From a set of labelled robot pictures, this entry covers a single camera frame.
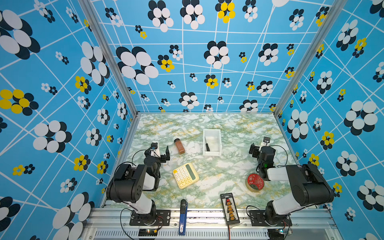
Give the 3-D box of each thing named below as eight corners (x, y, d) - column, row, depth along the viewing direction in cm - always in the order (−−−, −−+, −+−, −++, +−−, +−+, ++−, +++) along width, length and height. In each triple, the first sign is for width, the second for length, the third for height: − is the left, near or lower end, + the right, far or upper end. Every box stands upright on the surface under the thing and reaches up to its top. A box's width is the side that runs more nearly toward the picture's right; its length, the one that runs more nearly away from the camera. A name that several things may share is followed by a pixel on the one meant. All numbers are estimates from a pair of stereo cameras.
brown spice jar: (180, 155, 98) (179, 152, 95) (173, 142, 105) (173, 139, 102) (186, 152, 100) (185, 149, 96) (179, 140, 106) (178, 136, 103)
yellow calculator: (180, 191, 84) (180, 189, 82) (171, 173, 91) (171, 171, 89) (200, 179, 88) (201, 177, 86) (190, 162, 95) (190, 160, 93)
